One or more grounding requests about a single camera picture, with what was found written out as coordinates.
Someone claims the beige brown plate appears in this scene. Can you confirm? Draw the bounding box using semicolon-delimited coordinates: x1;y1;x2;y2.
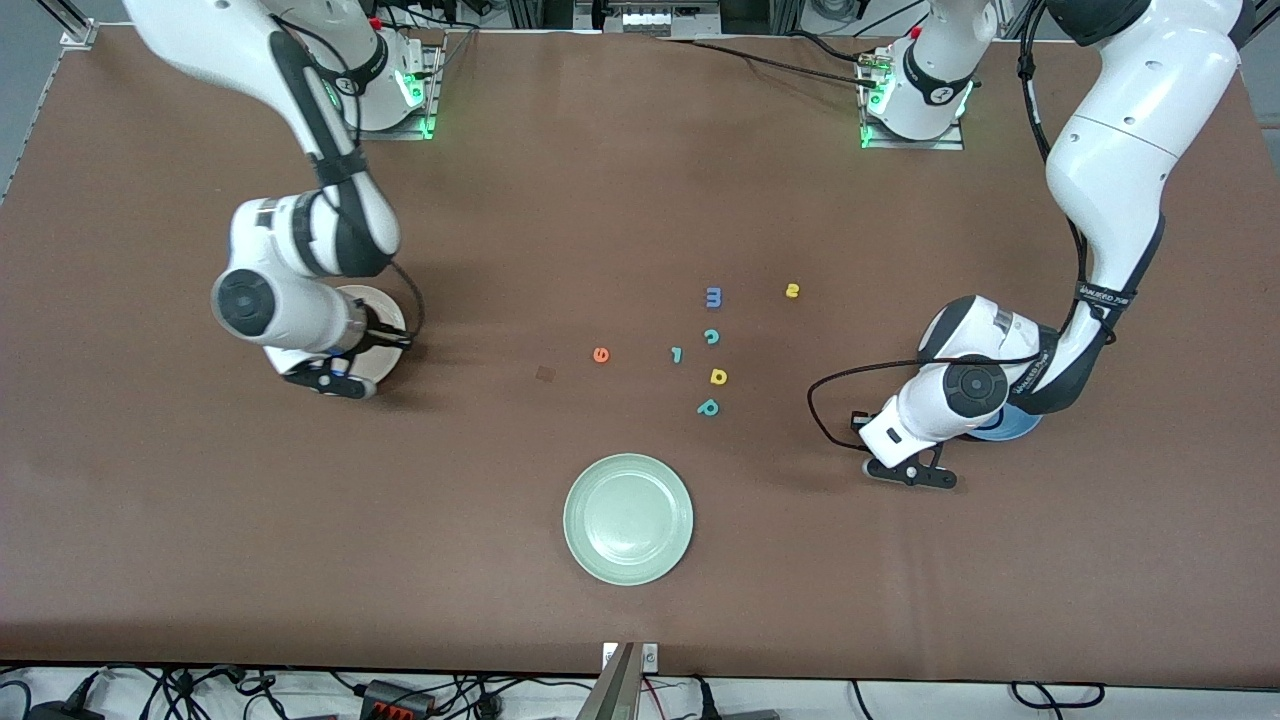
330;285;408;396

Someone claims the blue plate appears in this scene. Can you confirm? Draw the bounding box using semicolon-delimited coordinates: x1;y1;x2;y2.
962;403;1047;443

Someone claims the pale green plate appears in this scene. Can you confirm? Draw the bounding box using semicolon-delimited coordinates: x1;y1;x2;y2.
563;453;694;587

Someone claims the black orange power strip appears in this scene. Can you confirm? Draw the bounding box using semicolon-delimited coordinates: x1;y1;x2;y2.
358;680;437;720

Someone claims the metal control box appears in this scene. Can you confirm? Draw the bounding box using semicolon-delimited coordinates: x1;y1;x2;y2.
597;0;723;39

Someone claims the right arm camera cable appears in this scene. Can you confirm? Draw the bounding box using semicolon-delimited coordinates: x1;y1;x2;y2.
385;258;426;346

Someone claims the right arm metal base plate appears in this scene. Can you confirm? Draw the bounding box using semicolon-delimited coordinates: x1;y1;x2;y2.
355;40;441;141

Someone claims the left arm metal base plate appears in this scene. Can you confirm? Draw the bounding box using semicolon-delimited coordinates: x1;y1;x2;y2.
860;45;966;151

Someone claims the aluminium profile post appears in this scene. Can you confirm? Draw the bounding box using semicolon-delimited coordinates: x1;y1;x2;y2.
578;643;641;720

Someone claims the long black table cable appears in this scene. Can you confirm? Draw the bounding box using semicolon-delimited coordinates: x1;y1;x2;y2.
655;36;886;91

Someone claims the aluminium corner frame bracket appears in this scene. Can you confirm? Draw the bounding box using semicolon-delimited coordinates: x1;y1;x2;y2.
35;0;98;49

